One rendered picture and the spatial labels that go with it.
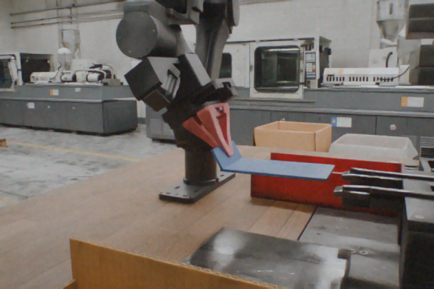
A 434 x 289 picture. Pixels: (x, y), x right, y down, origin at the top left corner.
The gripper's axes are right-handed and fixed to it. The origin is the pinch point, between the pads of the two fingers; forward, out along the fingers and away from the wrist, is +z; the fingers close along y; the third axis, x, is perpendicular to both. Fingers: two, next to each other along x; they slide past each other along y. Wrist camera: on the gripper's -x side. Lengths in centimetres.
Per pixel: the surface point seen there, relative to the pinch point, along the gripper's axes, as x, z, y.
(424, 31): -5.1, -0.7, 28.1
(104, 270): -25.0, 4.3, -3.0
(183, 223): -3.6, 6.1, -10.1
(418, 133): 441, 85, 15
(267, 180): 12.0, 7.6, -1.9
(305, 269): -12.9, 14.5, 8.0
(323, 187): 12.0, 12.6, 6.4
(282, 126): 270, -1, -76
